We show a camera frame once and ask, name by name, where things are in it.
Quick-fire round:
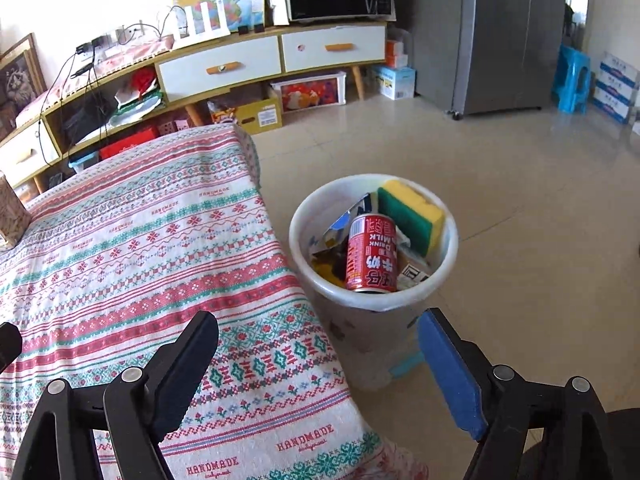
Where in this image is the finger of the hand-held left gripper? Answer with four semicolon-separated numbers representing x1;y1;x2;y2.
0;322;23;376

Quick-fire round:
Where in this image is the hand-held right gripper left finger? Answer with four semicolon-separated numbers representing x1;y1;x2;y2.
12;310;221;480

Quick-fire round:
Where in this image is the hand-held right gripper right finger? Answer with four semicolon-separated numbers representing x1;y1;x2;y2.
417;307;621;480

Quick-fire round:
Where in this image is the white plastic bin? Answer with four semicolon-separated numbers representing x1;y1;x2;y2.
289;174;459;392

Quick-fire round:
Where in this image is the white printed carton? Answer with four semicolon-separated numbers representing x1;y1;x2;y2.
397;250;431;291

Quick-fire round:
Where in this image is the red drink can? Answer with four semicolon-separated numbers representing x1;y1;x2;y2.
345;212;398;293

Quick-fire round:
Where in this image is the yellow and green sponge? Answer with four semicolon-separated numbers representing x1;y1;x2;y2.
377;179;446;256

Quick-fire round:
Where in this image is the blue and white carton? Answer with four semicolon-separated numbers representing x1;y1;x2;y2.
309;192;381;256

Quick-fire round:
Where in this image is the patterned tablecloth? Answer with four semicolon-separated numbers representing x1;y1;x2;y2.
0;124;431;480

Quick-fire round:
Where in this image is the woven tissue box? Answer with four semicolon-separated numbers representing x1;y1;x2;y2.
0;170;33;250

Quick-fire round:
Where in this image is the light blue plastic container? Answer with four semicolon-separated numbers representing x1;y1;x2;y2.
67;152;101;173

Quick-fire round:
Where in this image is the red flat box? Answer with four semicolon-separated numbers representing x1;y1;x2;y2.
98;127;161;161

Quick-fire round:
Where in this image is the pink patterned box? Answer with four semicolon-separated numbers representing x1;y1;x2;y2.
157;112;193;136

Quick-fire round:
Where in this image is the black electronic device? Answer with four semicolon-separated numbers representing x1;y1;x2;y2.
62;95;113;146

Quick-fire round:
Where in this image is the printed snack bag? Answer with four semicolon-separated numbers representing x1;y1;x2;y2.
207;100;238;126

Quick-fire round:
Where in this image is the green and white bag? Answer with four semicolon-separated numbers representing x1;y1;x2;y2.
109;87;166;126

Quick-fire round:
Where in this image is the yellow cardboard box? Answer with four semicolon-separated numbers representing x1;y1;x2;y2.
235;87;283;135

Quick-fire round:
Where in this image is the framed picture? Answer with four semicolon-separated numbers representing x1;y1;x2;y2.
0;33;48;106

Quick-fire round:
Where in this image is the red cloth bag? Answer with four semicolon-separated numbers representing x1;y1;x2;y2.
131;69;158;93

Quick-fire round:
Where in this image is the white storage box red print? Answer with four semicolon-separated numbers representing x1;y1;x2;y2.
270;71;347;113

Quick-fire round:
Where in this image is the blue and white appliance box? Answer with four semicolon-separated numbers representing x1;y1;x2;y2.
372;65;417;101

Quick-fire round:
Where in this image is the wooden media cabinet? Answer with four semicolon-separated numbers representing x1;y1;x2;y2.
0;20;391;196

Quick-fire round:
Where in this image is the pink cabinet runner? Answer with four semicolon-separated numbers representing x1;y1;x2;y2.
15;35;176;126

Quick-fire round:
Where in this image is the blue plastic stool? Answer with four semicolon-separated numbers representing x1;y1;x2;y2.
552;44;592;113

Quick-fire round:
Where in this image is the orange and white box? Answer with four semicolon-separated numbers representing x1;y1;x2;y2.
385;40;408;68

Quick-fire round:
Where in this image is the white router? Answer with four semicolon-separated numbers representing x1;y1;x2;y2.
172;2;232;42

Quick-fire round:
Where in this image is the grey refrigerator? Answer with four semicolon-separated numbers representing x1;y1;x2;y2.
407;0;568;122

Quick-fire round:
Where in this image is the white drawer with wooden handle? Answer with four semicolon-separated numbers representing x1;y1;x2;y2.
0;122;62;188
159;36;282;103
281;24;388;73

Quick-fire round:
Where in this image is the black cable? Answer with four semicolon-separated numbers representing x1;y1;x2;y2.
41;57;116;167

